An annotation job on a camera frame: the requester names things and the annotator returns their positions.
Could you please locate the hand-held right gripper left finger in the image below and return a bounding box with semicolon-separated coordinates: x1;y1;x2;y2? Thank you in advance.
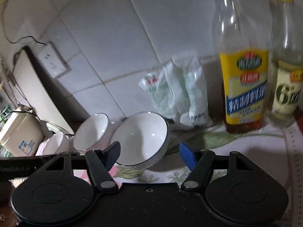
33;141;121;192

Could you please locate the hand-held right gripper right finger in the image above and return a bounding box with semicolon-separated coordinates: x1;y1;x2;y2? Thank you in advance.
179;141;266;191

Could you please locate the white bowl dark rim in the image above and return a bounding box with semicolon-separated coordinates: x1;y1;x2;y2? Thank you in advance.
111;112;169;167
41;131;76;156
73;113;110;152

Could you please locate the beige rice cooker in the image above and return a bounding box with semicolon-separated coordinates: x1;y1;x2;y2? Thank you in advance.
0;110;44;157

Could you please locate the floral tablecloth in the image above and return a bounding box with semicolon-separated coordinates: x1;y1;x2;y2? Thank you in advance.
35;120;303;190

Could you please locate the white plastic packet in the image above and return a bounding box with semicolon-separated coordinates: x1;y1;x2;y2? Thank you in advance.
170;54;213;129

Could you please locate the white packet red mark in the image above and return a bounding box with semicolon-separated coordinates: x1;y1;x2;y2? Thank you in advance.
138;72;177;120

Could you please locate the white cutting board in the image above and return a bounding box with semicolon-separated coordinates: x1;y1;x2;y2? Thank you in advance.
12;46;89;135

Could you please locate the yellow label cooking wine bottle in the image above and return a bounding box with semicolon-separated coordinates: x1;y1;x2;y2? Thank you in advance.
211;0;269;133

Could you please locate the clear vinegar bottle yellow cap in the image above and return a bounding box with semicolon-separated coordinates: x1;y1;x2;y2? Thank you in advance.
267;0;303;127

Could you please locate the cleaver white handle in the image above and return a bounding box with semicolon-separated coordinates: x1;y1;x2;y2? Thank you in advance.
39;120;73;136

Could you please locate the white wall socket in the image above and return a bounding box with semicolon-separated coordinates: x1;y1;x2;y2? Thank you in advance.
38;41;71;78

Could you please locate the black power cable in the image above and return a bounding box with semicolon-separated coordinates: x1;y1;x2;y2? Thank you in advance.
0;0;46;45

